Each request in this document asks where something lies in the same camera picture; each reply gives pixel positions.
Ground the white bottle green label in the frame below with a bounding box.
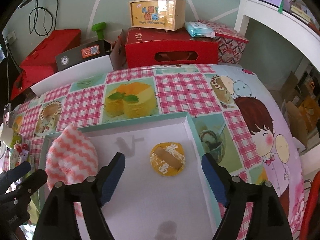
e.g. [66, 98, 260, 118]
[0, 124, 22, 149]

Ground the red pink hair scrunchie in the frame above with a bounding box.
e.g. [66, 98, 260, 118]
[14, 143, 29, 155]

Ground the red cardboard box with handle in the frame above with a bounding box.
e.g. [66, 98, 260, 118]
[125, 28, 219, 68]

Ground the checkered cake pattern tablecloth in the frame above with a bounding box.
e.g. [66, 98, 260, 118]
[12, 64, 304, 239]

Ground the teal shallow cardboard tray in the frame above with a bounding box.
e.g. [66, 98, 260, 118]
[38, 112, 223, 240]

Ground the red chair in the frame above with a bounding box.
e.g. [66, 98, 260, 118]
[299, 172, 320, 240]

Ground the white foam board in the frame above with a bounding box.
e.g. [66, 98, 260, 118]
[31, 55, 113, 96]

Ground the red patterned gift box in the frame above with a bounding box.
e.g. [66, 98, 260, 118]
[199, 20, 249, 64]

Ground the black box with qr code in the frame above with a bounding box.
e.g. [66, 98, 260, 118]
[55, 40, 112, 72]

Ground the pink white zigzag towel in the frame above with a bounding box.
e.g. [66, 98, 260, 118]
[45, 123, 99, 218]

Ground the wooden window gift box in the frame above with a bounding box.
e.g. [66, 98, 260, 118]
[129, 0, 186, 31]

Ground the round yellow snack packet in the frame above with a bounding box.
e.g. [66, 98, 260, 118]
[150, 142, 185, 177]

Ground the green dumbbell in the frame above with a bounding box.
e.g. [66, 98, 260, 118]
[92, 22, 106, 40]

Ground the blue wet wipes pack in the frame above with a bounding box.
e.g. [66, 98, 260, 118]
[184, 22, 215, 38]

